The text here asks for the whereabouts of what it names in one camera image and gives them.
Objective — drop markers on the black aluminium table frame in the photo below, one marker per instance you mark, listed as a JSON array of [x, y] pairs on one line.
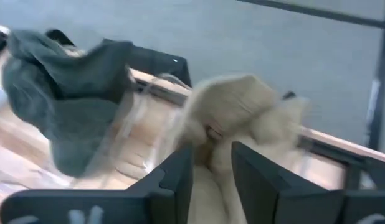
[[329, 149]]

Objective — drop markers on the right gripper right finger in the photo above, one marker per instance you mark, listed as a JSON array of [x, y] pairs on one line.
[[289, 205]]

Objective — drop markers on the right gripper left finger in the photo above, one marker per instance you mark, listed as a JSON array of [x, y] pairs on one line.
[[102, 207]]

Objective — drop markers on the black mounting bracket bar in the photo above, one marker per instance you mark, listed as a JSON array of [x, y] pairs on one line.
[[161, 65]]

